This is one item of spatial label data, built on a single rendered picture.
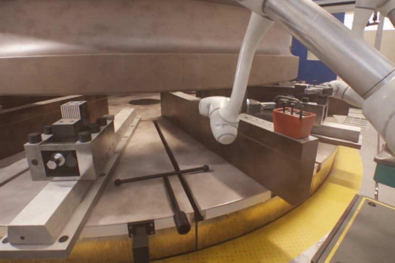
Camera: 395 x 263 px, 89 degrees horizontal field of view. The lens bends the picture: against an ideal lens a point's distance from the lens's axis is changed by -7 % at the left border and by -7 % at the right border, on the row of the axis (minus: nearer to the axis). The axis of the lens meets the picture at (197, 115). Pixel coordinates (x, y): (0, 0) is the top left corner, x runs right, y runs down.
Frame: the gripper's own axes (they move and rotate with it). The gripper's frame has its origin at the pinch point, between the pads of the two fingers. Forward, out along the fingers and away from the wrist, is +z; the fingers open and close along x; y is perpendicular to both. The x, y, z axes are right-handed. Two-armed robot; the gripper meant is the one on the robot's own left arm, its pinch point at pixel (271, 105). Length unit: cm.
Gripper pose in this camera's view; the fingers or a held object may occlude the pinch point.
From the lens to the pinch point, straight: 118.8
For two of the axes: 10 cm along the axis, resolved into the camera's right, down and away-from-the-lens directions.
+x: 1.1, 2.5, -9.6
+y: 0.0, 9.7, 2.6
